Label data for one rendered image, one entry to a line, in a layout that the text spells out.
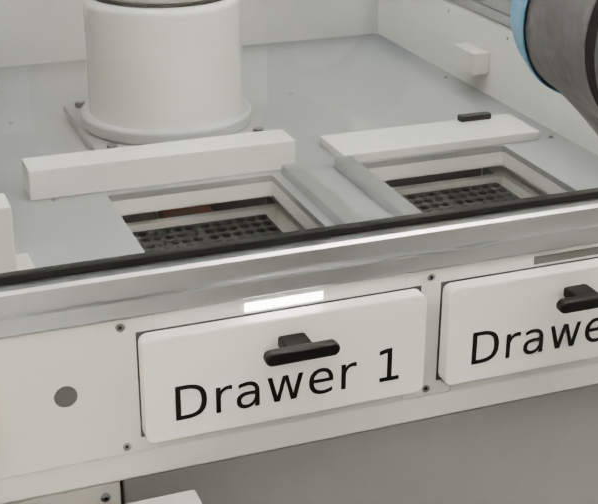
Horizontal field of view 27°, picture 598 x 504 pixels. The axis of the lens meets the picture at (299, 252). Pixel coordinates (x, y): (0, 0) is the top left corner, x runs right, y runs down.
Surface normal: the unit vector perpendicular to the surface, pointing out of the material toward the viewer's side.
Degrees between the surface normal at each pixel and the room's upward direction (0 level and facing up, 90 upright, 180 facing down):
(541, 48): 106
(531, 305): 90
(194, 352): 90
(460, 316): 90
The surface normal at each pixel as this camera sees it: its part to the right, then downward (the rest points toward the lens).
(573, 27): -0.98, 0.02
